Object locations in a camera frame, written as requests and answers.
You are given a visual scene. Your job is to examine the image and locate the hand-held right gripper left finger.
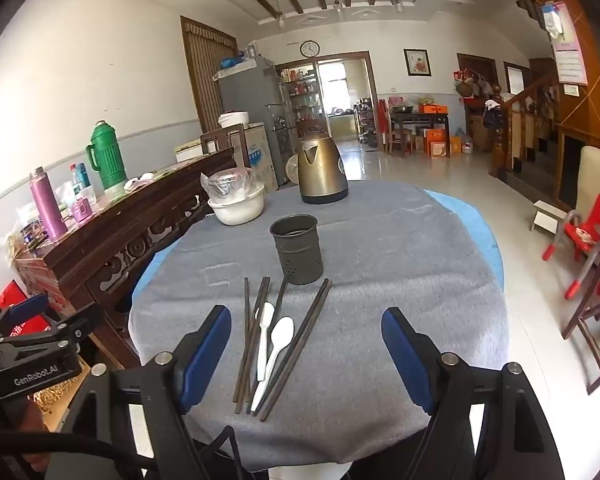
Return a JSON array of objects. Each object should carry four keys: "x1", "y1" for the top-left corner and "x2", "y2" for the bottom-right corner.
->
[{"x1": 45, "y1": 305, "x2": 232, "y2": 480}]

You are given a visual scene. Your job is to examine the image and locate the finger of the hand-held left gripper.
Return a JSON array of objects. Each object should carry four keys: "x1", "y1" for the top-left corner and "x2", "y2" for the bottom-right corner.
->
[
  {"x1": 0, "y1": 292, "x2": 50, "y2": 341},
  {"x1": 0, "y1": 302, "x2": 104, "y2": 356}
]

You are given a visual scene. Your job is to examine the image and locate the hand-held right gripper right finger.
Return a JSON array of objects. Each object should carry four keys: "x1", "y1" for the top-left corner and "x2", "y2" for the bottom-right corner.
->
[{"x1": 380, "y1": 306, "x2": 566, "y2": 480}]

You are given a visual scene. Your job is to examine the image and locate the small white plastic spoon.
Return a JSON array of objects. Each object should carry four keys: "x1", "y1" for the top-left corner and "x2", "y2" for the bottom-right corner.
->
[{"x1": 256, "y1": 302, "x2": 276, "y2": 382}]

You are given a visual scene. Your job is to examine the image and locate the large white plastic spoon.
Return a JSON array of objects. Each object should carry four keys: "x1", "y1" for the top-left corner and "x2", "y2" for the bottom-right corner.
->
[{"x1": 250, "y1": 316, "x2": 295, "y2": 412}]

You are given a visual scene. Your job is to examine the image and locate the dark metal utensil holder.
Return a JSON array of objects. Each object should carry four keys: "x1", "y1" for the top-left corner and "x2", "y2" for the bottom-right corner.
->
[{"x1": 270, "y1": 214, "x2": 325, "y2": 286}]

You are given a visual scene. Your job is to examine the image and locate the person's left hand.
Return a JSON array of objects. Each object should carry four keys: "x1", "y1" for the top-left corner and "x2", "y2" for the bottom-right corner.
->
[{"x1": 22, "y1": 399, "x2": 52, "y2": 435}]

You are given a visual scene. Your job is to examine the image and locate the red bag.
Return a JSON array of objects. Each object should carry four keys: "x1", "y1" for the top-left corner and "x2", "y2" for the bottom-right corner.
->
[{"x1": 0, "y1": 280, "x2": 51, "y2": 336}]

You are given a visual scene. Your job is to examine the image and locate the golden straw bundle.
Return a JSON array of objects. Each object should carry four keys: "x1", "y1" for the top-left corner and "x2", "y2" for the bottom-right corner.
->
[{"x1": 32, "y1": 355, "x2": 93, "y2": 431}]

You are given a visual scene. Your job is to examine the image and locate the grey tablecloth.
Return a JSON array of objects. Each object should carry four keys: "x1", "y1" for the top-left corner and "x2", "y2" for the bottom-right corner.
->
[{"x1": 128, "y1": 180, "x2": 510, "y2": 473}]

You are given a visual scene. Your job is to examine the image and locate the purple thermos bottle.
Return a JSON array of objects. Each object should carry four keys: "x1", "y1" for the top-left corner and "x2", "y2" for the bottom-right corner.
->
[{"x1": 29, "y1": 166, "x2": 69, "y2": 241}]

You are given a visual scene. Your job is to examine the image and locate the carved wooden sideboard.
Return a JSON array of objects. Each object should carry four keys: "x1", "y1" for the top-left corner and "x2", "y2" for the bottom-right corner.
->
[{"x1": 15, "y1": 147, "x2": 241, "y2": 368}]

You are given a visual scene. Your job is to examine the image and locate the plastic bottle with blue label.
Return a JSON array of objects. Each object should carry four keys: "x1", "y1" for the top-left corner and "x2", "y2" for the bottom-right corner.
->
[{"x1": 69, "y1": 162, "x2": 93, "y2": 201}]

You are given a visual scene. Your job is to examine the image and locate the white plastic bowl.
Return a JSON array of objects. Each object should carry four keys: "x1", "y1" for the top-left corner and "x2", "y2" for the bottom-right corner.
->
[{"x1": 207, "y1": 182, "x2": 266, "y2": 226}]

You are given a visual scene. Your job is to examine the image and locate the green thermos jug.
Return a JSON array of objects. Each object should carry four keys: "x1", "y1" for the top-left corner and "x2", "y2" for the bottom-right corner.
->
[{"x1": 85, "y1": 120, "x2": 128, "y2": 196}]

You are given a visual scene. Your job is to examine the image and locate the brown wooden chair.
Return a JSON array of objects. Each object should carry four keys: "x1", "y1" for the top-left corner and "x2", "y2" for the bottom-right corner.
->
[{"x1": 561, "y1": 250, "x2": 600, "y2": 396}]

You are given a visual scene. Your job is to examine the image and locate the white step stool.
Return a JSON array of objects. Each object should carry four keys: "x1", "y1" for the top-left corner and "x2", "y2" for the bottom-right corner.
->
[{"x1": 531, "y1": 200, "x2": 571, "y2": 235}]

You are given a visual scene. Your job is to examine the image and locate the bronze electric kettle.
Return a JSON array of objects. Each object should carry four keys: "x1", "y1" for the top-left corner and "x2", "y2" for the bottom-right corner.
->
[{"x1": 297, "y1": 126, "x2": 349, "y2": 205}]

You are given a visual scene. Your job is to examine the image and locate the white fan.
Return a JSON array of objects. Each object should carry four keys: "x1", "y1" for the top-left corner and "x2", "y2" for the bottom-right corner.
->
[{"x1": 284, "y1": 154, "x2": 303, "y2": 186}]

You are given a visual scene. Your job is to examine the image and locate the small white cabinet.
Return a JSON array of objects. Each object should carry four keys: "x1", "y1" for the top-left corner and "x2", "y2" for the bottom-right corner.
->
[{"x1": 174, "y1": 140, "x2": 203, "y2": 163}]

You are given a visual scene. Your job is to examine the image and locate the dark wooden dining chair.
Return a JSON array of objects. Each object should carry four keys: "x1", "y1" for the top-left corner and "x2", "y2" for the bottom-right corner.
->
[{"x1": 200, "y1": 123, "x2": 251, "y2": 171}]

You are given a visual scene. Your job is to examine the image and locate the white chest freezer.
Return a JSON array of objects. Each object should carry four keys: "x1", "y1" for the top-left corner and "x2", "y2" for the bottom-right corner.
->
[{"x1": 240, "y1": 122, "x2": 281, "y2": 191}]

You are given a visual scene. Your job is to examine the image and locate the orange gift boxes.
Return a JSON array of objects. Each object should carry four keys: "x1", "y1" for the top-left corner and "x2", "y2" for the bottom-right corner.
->
[{"x1": 425, "y1": 128, "x2": 463, "y2": 158}]

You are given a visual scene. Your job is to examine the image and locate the red child chair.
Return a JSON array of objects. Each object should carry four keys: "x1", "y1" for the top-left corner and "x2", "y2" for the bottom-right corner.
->
[{"x1": 541, "y1": 192, "x2": 600, "y2": 301}]

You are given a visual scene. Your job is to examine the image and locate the white rice cooker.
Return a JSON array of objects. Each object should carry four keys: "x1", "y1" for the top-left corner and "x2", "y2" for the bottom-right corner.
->
[{"x1": 217, "y1": 111, "x2": 251, "y2": 128}]

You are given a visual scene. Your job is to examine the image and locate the dark wooden side table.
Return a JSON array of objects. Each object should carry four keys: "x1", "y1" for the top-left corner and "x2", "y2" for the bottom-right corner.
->
[{"x1": 390, "y1": 110, "x2": 451, "y2": 153}]

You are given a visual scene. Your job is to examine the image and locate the cream armchair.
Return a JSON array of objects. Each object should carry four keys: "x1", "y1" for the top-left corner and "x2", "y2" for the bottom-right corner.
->
[{"x1": 577, "y1": 145, "x2": 600, "y2": 221}]

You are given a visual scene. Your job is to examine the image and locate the grey refrigerator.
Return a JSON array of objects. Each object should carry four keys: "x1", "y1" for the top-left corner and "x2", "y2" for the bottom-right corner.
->
[{"x1": 215, "y1": 57, "x2": 301, "y2": 181}]

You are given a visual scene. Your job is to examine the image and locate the wooden stair railing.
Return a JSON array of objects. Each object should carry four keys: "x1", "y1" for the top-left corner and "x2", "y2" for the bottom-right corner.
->
[{"x1": 490, "y1": 72, "x2": 566, "y2": 181}]

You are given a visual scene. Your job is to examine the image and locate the kitchen shelf with jars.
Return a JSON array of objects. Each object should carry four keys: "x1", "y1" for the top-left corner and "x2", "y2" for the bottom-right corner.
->
[{"x1": 280, "y1": 65, "x2": 326, "y2": 131}]

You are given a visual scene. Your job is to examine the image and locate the brown wooden door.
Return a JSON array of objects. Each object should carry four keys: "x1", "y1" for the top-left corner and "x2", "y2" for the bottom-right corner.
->
[{"x1": 180, "y1": 16, "x2": 238, "y2": 133}]

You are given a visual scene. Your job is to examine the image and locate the black cable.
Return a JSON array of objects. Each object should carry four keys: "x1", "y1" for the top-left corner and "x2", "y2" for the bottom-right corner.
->
[{"x1": 0, "y1": 427, "x2": 241, "y2": 480}]

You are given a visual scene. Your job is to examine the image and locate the framed wall picture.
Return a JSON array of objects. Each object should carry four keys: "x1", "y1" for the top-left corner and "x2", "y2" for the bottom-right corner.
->
[{"x1": 403, "y1": 48, "x2": 433, "y2": 78}]

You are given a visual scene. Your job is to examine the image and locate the wall calendar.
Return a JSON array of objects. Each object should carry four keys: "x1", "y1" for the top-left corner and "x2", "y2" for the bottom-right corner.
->
[{"x1": 540, "y1": 2, "x2": 590, "y2": 86}]

